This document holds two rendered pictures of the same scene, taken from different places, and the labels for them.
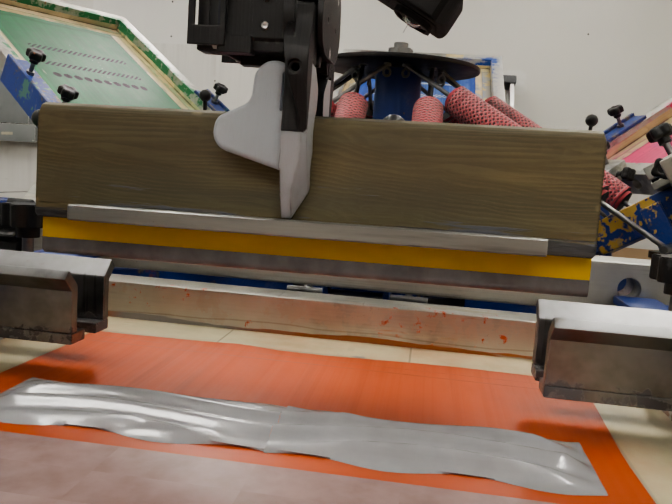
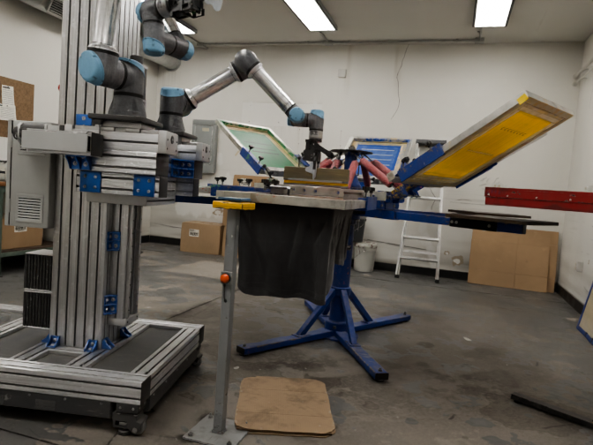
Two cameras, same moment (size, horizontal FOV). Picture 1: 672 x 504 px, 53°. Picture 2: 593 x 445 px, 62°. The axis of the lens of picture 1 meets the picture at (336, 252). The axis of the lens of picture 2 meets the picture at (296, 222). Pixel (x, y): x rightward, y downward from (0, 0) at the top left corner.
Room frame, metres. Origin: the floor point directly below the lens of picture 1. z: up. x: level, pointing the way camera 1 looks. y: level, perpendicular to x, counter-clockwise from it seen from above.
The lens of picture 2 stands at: (-2.20, -0.35, 1.03)
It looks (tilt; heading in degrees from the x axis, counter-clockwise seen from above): 4 degrees down; 10
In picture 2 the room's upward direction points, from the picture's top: 4 degrees clockwise
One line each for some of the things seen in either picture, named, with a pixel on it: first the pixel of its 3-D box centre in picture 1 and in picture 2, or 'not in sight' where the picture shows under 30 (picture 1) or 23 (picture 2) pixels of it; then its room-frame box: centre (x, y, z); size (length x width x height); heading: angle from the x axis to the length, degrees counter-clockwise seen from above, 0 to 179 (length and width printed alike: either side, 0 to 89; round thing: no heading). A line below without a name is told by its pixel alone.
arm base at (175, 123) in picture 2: not in sight; (170, 123); (0.20, 0.76, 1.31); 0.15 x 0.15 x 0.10
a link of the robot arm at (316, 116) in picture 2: not in sight; (316, 120); (0.44, 0.04, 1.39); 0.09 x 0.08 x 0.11; 98
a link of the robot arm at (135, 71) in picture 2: not in sight; (128, 77); (-0.30, 0.72, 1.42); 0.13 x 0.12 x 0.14; 160
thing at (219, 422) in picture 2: not in sight; (226, 318); (-0.29, 0.24, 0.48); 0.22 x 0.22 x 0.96; 82
